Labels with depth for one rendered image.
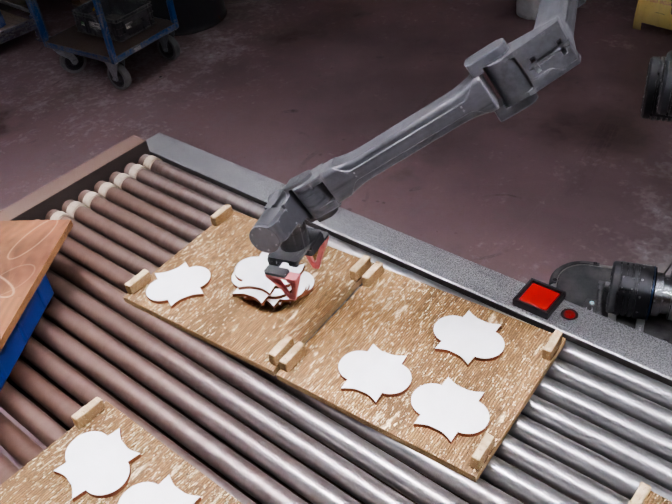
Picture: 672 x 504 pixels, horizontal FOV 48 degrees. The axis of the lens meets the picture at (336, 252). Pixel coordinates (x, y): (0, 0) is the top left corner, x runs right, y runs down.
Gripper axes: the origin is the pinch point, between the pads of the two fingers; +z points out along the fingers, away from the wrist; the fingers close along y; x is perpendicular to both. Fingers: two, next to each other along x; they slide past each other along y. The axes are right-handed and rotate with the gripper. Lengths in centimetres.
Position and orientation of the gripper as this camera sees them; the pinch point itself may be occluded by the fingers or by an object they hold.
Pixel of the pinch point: (303, 280)
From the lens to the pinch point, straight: 148.1
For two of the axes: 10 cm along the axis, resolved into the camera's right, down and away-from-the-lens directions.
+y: -4.4, 6.0, -6.7
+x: 8.8, 1.5, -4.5
